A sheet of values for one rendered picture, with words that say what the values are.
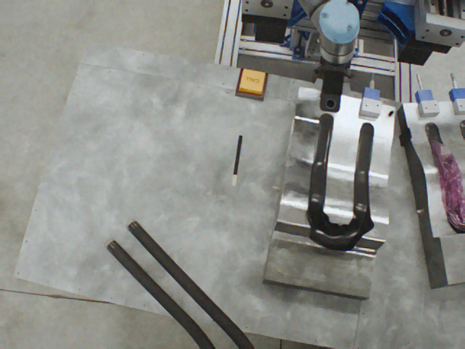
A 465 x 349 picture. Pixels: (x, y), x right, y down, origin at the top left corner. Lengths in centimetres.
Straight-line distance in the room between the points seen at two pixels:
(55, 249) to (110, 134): 34
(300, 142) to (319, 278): 34
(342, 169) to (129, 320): 115
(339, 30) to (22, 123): 174
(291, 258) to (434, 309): 41
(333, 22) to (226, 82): 54
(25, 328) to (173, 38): 145
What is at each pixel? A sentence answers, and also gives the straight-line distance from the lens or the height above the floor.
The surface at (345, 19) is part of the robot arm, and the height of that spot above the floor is 129.
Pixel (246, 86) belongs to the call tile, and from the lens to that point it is 142.
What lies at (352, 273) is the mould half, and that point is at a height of 86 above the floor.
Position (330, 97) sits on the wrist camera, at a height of 107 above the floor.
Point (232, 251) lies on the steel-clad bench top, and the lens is 131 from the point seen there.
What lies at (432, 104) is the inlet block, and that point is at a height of 88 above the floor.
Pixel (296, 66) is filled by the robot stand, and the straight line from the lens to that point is 219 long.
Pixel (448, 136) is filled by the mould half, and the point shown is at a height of 86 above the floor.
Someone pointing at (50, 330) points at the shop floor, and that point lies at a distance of 220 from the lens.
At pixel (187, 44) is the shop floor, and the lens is 247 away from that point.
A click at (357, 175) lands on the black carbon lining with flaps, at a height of 88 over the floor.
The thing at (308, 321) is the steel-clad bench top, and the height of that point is 80.
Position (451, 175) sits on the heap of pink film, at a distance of 135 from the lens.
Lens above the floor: 209
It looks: 72 degrees down
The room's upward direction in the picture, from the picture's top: 3 degrees clockwise
